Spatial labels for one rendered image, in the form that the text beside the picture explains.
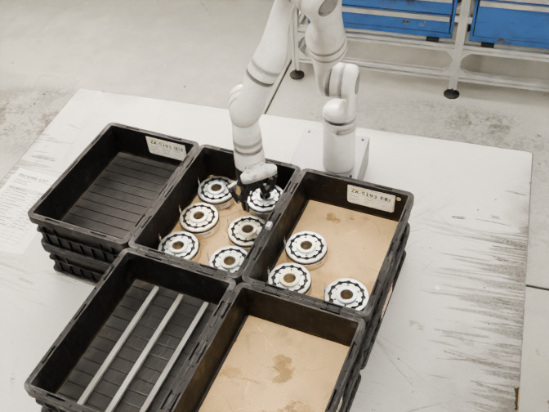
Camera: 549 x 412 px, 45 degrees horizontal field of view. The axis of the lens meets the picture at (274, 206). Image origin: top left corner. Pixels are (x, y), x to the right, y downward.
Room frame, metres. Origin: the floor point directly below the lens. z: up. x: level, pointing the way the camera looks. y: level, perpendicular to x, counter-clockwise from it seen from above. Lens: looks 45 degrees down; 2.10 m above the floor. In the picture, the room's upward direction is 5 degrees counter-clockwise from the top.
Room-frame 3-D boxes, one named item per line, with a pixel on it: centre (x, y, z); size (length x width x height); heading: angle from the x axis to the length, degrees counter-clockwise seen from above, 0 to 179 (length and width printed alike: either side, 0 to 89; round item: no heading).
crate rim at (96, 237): (1.31, 0.41, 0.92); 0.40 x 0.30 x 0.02; 154
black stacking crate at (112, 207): (1.31, 0.41, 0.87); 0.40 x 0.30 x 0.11; 154
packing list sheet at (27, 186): (1.46, 0.78, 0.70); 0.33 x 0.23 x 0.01; 160
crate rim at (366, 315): (1.04, -0.13, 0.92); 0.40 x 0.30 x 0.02; 154
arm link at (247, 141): (1.24, 0.05, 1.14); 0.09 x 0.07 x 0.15; 4
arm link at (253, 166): (1.21, 0.04, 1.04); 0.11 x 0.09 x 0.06; 20
